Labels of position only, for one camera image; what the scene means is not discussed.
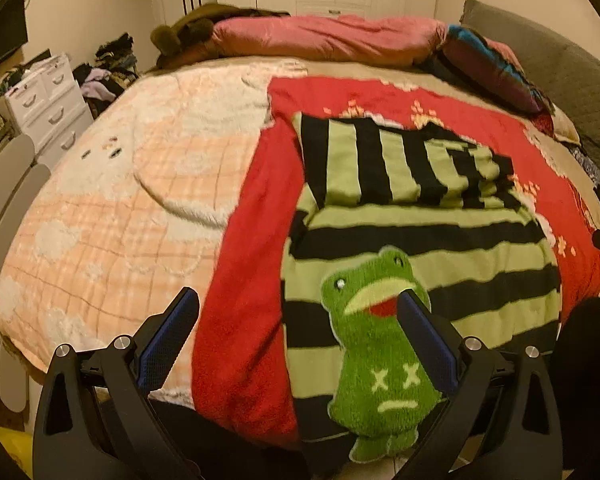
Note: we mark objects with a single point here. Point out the grey chair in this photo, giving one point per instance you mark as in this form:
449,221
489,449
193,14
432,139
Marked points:
10,200

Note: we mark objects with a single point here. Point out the red floral blanket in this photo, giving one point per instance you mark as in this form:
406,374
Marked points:
250,285

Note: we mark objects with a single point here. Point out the green black striped frog sweater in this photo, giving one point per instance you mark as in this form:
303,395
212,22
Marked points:
480,260

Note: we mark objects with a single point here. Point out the white drawer cabinet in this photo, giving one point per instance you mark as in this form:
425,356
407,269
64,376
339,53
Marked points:
45,105

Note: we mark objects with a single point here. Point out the striped colourful pillow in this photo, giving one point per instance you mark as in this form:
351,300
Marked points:
485,65

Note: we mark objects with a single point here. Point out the blue patterned cloth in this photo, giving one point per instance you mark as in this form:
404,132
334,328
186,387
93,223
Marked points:
592,167

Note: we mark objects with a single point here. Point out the white plaid fluffy blanket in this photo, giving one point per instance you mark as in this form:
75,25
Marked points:
105,220

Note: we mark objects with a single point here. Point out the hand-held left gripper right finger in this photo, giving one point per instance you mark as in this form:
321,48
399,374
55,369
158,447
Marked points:
430,342

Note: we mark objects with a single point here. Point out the pink quilt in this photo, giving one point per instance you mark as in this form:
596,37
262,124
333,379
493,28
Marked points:
330,35

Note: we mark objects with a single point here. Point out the pile of clothes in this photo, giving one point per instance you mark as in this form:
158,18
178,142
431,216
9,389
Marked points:
100,85

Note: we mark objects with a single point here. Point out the grey quilted headboard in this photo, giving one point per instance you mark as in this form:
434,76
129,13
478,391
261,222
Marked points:
570,75

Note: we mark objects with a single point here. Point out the brown fur-trimmed coat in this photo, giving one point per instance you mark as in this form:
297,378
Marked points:
180,35

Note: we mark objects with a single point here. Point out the beige bed sheet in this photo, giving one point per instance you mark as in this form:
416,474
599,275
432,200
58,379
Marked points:
355,72

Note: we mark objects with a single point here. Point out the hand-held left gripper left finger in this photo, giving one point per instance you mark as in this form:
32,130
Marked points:
167,342

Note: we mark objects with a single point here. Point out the cream pillow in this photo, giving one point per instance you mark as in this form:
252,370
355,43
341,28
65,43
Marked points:
565,127

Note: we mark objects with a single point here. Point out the black television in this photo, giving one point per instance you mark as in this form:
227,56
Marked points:
0,35

